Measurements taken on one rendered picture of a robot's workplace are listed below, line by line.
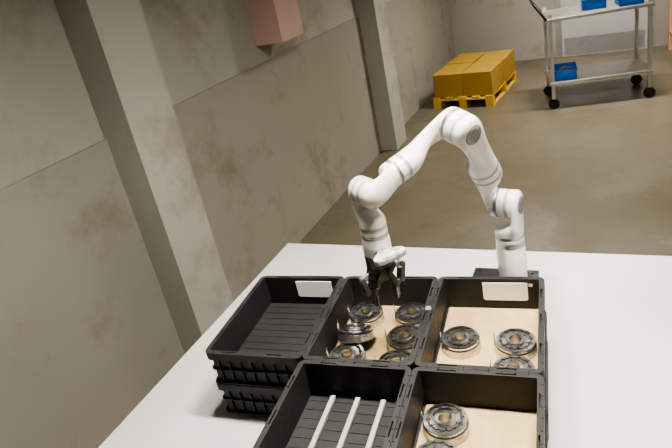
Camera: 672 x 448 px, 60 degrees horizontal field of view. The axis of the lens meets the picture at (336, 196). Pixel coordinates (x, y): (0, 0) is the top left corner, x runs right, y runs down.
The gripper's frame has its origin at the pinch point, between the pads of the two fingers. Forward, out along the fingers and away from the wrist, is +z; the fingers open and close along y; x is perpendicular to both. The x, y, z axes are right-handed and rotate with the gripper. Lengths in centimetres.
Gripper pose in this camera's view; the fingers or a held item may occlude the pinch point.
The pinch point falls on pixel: (386, 297)
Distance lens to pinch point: 159.1
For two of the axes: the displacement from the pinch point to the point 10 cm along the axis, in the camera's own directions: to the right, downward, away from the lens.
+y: -8.7, 3.4, -3.7
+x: 4.6, 2.6, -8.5
